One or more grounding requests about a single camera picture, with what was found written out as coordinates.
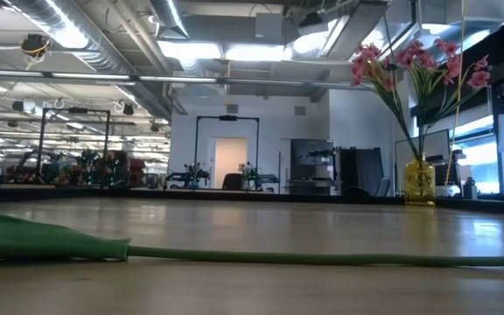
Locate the pink blossom spray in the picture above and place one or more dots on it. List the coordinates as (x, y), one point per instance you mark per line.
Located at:
(479, 79)
(359, 70)

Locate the green stem with leaf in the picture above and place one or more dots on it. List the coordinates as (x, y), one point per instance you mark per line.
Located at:
(37, 238)

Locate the distant flower vase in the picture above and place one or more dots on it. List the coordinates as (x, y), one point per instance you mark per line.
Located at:
(244, 172)
(195, 175)

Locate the yellow glass vase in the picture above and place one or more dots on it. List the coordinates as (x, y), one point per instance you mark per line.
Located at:
(420, 184)

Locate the dark chair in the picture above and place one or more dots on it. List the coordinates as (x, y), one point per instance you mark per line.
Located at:
(233, 181)

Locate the black cabinet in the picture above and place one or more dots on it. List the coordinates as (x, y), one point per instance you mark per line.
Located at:
(311, 149)

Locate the black panel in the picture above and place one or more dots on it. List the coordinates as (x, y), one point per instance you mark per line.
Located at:
(361, 170)

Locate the grey office chair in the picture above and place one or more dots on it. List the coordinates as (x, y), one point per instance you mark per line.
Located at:
(383, 187)

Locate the whiteboard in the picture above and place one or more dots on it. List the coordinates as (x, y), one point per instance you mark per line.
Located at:
(438, 144)

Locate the black gantry frame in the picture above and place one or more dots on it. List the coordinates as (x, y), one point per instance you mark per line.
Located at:
(77, 110)
(228, 117)

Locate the black aluminium table frame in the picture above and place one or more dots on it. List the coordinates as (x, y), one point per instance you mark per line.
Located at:
(37, 193)

